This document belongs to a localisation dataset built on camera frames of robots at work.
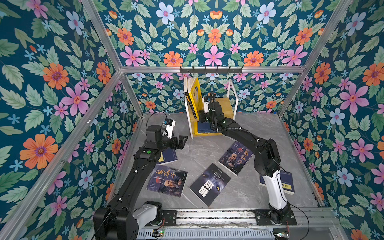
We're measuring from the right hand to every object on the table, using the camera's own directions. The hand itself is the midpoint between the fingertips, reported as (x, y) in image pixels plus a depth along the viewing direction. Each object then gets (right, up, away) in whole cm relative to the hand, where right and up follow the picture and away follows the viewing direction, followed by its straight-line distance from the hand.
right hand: (200, 108), depth 90 cm
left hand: (-9, -14, -14) cm, 22 cm away
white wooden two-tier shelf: (+18, +6, +17) cm, 26 cm away
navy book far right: (+50, -42, -6) cm, 66 cm away
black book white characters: (+6, -44, -7) cm, 45 cm away
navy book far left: (-21, -30, +5) cm, 37 cm away
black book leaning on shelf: (-5, +2, -11) cm, 13 cm away
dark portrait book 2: (+22, -31, +3) cm, 38 cm away
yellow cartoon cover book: (-3, +9, -9) cm, 13 cm away
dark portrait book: (-19, -42, -6) cm, 47 cm away
